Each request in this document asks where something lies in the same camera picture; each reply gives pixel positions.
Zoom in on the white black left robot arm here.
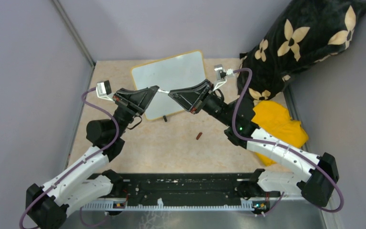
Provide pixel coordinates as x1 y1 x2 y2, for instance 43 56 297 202
19 82 159 229

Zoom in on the black floral pillow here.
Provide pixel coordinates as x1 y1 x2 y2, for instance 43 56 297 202
236 0 366 104

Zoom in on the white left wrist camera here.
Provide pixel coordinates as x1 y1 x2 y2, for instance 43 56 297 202
96 80 113 101

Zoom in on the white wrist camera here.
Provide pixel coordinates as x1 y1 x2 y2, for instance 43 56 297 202
213 64 234 91
96 80 113 101

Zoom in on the white marker pen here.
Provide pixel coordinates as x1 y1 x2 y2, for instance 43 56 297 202
158 89 170 94

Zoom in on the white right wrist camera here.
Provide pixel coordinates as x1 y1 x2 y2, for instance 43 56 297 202
213 64 234 91

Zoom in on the red marker cap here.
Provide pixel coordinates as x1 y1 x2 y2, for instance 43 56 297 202
196 132 202 140

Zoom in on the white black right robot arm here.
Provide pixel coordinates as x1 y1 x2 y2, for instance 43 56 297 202
168 80 345 212

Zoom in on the yellow cloth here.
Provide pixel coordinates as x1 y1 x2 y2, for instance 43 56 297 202
252 101 309 148

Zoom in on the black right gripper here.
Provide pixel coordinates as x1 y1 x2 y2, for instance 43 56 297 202
168 79 234 127

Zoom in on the yellow framed whiteboard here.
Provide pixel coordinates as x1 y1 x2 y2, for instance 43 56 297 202
130 50 206 121

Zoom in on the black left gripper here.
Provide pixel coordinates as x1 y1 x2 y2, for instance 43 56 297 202
112 85 159 138

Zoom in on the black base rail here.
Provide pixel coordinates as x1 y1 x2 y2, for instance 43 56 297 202
93 172 281 207

